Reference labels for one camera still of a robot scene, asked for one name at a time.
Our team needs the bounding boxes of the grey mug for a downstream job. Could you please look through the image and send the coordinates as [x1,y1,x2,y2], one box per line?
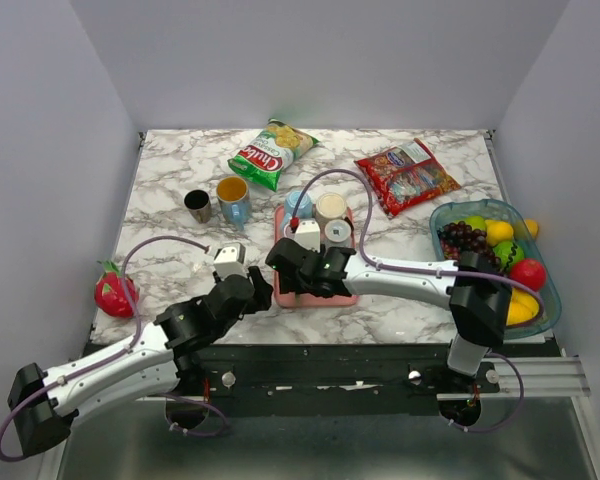
[324,219,354,249]

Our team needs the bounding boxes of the blue glazed mug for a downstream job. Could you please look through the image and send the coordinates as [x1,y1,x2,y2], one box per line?
[216,176,252,231]

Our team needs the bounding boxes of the brown mug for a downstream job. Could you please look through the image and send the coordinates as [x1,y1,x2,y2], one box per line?
[184,189,212,224]

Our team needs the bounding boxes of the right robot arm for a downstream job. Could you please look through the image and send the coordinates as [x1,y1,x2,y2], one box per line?
[265,238,512,392]

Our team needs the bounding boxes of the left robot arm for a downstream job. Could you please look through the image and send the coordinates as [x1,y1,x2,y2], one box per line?
[6,267,273,458]

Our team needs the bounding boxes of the purple mug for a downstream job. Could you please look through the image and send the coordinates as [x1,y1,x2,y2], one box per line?
[282,223,295,239]

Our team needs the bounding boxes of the light blue mug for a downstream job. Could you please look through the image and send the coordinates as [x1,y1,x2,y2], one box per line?
[283,190,313,224]

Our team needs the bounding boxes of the cream mug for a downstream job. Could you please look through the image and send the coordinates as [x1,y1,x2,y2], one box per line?
[314,193,348,227]

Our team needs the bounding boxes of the pink tray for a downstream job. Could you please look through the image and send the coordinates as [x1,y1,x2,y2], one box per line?
[273,205,359,309]

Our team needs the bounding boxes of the red dragon fruit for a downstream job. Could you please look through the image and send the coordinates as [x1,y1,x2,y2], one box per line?
[94,260,133,319]

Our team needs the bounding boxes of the green chips bag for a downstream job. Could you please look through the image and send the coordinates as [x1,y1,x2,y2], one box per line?
[227,119,319,192]

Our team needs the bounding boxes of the red snack bag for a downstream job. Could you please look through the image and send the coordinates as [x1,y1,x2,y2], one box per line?
[355,138,461,218]

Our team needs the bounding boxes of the blue plastic fruit basket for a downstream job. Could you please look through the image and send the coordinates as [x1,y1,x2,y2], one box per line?
[429,199,562,341]

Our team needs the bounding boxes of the purple grapes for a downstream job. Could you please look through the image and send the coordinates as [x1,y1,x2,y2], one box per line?
[437,221,502,272]

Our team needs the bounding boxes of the green pear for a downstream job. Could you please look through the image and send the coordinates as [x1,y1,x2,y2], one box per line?
[463,216,487,231]

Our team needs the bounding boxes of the yellow lemon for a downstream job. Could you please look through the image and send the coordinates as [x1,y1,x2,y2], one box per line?
[486,220,514,246]

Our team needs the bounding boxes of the yellow banana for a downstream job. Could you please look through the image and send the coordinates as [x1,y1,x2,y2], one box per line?
[506,288,539,327]

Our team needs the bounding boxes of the red apple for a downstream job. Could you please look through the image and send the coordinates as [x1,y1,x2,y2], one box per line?
[509,258,547,291]

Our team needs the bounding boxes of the yellow fruit outside basket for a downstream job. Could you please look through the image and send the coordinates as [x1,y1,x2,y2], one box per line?
[524,218,539,239]

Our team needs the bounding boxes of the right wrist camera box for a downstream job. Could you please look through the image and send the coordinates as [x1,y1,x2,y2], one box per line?
[289,219,321,252]

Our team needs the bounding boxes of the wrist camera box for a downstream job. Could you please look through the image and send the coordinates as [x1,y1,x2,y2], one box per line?
[213,243,248,283]
[289,219,321,252]

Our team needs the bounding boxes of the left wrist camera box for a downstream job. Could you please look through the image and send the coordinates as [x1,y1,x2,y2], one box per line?
[213,243,248,283]

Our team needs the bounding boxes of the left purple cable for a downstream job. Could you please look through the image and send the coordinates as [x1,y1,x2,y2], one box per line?
[0,234,214,462]

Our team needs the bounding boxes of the purple cable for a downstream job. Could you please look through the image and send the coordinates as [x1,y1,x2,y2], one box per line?
[0,234,214,462]
[289,168,546,326]

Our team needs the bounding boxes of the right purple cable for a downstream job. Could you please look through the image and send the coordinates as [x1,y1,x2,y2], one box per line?
[289,168,546,326]

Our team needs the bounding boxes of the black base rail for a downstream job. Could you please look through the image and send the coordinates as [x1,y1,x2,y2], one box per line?
[170,344,499,418]

